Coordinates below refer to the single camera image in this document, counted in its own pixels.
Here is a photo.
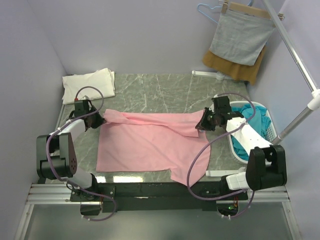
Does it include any grey hanging cloth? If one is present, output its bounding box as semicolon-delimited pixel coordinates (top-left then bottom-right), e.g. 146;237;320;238
209;9;275;66

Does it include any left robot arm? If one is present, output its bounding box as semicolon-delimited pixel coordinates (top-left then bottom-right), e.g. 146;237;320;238
36;99;106;201

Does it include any blue wire hanger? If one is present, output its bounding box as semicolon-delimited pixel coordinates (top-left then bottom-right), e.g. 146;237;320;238
196;0;254;25

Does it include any wooden clip hanger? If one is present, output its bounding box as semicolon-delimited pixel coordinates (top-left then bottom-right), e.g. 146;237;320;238
221;0;272;20

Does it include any metal clothes rack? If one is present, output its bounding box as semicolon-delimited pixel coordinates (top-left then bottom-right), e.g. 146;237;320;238
191;0;320;178

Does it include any white perforated laundry basket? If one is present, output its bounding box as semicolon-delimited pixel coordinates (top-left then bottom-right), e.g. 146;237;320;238
227;101;277;165

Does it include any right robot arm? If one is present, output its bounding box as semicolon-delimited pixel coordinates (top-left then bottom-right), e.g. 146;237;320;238
195;95;287;200

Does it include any pink t shirt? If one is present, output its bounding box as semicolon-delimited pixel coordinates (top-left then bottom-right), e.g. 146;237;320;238
96;109;211;186

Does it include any brown hanging cloth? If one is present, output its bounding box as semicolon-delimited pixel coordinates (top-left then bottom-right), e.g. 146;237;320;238
202;46;267;85

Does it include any folded white t shirt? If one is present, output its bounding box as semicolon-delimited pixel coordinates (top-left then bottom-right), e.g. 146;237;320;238
62;68;116;105

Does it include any aluminium rail frame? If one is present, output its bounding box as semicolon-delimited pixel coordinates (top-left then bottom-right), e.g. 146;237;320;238
16;181;302;240

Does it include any black base beam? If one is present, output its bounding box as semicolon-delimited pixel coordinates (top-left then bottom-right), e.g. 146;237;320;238
69;180;249;217

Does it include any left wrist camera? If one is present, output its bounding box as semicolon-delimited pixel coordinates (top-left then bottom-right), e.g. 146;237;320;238
74;95;90;102

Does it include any teal t shirt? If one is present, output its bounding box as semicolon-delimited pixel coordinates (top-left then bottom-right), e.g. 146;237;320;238
230;103;272;164

